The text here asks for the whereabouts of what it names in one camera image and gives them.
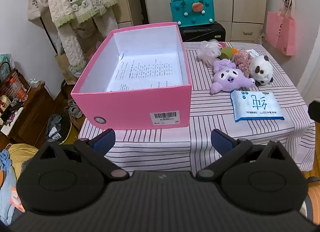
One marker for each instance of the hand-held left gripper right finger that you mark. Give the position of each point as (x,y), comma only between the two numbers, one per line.
(221,141)

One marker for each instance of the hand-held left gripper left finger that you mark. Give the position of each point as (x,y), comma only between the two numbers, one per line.
(105,140)

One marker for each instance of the pink cardboard box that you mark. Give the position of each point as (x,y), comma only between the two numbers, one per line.
(125,104)

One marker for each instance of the blue white wet wipes packet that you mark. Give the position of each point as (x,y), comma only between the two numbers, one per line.
(257,106)

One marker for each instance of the purple plush toy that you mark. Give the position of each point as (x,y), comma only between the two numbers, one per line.
(227,76)

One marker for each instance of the white panda plush toy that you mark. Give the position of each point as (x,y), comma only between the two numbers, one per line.
(260,70)

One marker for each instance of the pink floral fabric scrunchie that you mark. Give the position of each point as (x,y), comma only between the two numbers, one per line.
(242,59)

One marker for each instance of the green orange plush toy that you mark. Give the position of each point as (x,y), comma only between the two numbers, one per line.
(226,52)

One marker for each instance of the yellow basin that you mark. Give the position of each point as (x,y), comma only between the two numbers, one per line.
(68,132)

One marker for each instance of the striped tablecloth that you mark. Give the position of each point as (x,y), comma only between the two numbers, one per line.
(175,146)

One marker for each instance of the grey plastic parcel bag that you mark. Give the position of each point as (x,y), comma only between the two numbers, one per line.
(53,126)

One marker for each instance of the wooden cabinet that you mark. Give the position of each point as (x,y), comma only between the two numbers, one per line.
(32,119)

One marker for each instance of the printed paper sheet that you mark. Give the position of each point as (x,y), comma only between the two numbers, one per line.
(145,71)

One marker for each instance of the yellow blanket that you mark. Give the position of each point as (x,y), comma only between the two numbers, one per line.
(22,151)

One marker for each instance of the pink paper bag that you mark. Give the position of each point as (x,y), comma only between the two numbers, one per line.
(282,34)

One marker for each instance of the brown paper bag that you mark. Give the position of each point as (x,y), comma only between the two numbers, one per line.
(63,66)

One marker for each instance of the white notebook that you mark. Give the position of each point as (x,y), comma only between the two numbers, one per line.
(11,124)

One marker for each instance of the orange bottle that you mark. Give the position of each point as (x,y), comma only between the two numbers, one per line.
(20,91)

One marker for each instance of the black suitcase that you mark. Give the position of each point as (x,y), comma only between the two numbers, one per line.
(200,34)

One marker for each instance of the woven basket bag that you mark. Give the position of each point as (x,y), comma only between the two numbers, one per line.
(10,76)

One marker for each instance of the teal felt handbag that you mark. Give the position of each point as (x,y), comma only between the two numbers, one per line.
(190,14)

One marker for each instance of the beige canvas tote bag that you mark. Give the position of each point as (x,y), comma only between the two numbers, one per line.
(35,4)

